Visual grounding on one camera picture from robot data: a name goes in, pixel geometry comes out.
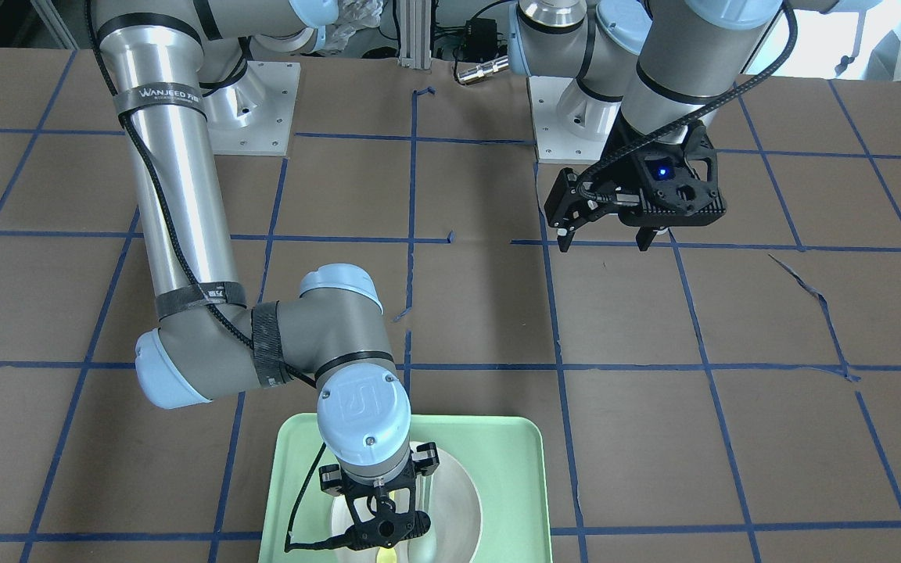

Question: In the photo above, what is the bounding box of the yellow plastic fork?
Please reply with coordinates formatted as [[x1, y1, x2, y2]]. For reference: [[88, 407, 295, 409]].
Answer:
[[375, 547, 398, 563]]

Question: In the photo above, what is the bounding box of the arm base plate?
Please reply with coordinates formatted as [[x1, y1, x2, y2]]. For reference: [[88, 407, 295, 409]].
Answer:
[[203, 62, 301, 157], [528, 76, 621, 165]]

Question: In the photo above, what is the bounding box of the mint green tray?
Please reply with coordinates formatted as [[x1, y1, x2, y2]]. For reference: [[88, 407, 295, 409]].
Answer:
[[260, 414, 553, 562]]

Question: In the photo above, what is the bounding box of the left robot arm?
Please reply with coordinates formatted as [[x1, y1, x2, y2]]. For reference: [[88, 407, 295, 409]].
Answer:
[[508, 1, 874, 252]]

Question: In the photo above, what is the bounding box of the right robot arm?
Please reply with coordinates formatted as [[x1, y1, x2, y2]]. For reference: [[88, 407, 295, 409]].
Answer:
[[83, 1, 440, 551]]

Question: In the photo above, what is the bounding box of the white round plate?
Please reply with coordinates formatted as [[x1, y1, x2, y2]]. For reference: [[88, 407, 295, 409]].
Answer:
[[329, 446, 483, 562]]

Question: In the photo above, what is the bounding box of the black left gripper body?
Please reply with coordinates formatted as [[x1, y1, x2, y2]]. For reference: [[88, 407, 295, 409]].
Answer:
[[591, 121, 728, 229]]

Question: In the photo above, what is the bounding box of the aluminium frame post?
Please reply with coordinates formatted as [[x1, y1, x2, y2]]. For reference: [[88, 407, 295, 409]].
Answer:
[[393, 1, 436, 74]]

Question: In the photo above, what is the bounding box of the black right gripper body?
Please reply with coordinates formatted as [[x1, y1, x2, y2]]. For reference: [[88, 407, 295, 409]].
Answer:
[[319, 442, 440, 551]]

